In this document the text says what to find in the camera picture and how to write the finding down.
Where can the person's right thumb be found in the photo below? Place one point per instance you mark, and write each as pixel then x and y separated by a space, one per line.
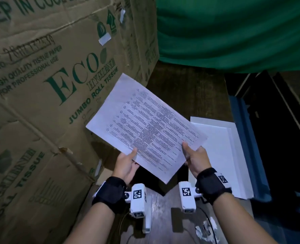
pixel 187 149

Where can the person's left thumb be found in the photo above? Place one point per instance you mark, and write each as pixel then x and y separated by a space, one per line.
pixel 132 153

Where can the person's right hand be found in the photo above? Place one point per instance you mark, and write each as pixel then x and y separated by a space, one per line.
pixel 198 160

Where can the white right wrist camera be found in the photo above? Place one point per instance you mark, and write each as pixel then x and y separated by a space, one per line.
pixel 187 195

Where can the printed white paper sheet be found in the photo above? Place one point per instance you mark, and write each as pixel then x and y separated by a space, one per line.
pixel 144 124

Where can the blue folder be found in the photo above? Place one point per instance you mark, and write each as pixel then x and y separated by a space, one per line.
pixel 243 134

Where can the dark wooden furniture frame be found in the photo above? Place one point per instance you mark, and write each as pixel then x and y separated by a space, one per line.
pixel 279 99

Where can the crumpled white paper scraps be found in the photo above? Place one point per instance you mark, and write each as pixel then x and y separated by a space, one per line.
pixel 205 229

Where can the green cloth curtain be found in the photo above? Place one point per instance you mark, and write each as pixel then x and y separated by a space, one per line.
pixel 231 30

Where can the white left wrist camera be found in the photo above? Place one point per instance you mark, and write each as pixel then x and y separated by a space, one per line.
pixel 139 200

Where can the person's left hand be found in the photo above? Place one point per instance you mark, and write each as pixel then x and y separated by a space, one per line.
pixel 123 165

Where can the person's right forearm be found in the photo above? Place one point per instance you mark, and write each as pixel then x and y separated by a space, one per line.
pixel 238 221

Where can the large printed cardboard box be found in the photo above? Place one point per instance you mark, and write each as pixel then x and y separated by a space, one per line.
pixel 51 73

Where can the creased printed cardboard box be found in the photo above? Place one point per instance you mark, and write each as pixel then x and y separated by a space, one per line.
pixel 25 190

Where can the white tape piece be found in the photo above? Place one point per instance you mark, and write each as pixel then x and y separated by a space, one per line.
pixel 104 39

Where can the person's left forearm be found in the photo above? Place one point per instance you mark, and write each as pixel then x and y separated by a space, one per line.
pixel 91 226

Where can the stack of blank white paper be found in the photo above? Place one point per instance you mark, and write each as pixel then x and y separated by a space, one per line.
pixel 221 154

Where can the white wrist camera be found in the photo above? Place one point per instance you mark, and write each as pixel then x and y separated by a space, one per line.
pixel 139 200
pixel 187 195

